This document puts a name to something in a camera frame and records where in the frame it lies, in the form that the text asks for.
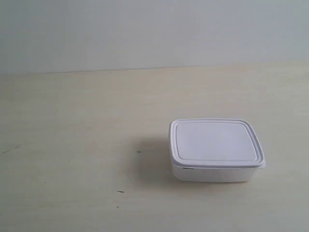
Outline white lidded plastic container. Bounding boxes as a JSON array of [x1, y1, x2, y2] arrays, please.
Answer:
[[169, 118, 266, 183]]

